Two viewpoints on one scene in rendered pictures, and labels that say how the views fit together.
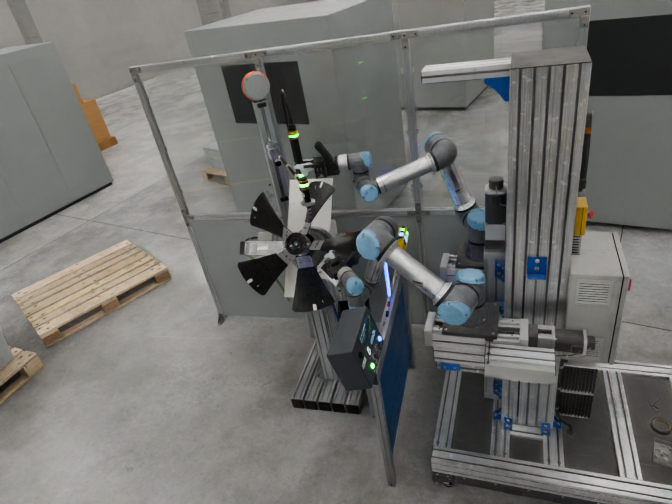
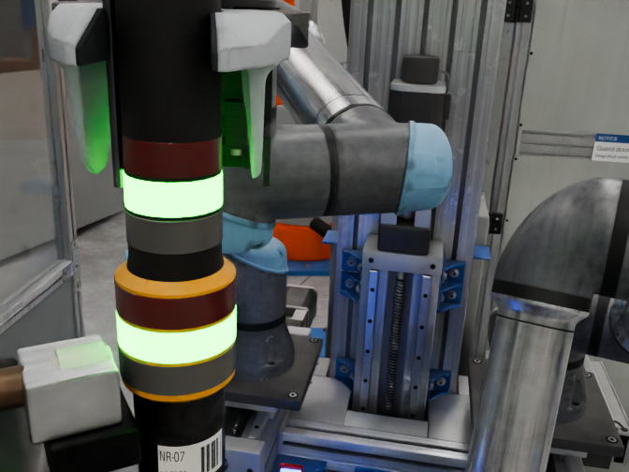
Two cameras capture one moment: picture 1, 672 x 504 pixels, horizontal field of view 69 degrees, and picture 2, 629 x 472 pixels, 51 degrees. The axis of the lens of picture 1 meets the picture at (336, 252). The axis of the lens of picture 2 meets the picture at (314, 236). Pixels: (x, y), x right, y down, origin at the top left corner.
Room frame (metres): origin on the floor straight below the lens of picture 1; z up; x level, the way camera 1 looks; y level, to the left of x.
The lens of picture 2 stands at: (2.21, 0.32, 1.64)
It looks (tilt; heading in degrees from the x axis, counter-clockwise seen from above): 19 degrees down; 256
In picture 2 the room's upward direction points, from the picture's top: 3 degrees clockwise
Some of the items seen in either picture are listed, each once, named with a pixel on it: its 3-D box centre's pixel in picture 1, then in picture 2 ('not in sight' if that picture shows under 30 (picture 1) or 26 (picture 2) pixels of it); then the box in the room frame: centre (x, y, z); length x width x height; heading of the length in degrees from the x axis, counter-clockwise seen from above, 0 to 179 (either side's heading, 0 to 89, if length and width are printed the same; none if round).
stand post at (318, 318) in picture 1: (322, 334); not in sight; (2.35, 0.18, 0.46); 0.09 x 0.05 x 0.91; 70
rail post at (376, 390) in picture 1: (384, 436); not in sight; (1.58, -0.06, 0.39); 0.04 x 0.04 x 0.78; 70
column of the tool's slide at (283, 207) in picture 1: (291, 234); not in sight; (2.90, 0.27, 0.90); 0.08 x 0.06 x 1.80; 105
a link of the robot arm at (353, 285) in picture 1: (352, 283); not in sight; (1.81, -0.05, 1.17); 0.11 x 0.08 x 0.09; 17
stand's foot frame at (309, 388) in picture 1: (336, 370); not in sight; (2.43, 0.15, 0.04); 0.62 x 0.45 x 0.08; 160
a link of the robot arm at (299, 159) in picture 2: (362, 181); (248, 174); (2.13, -0.19, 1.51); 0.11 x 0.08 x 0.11; 3
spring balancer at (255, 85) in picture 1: (256, 86); not in sight; (2.90, 0.27, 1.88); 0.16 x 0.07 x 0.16; 105
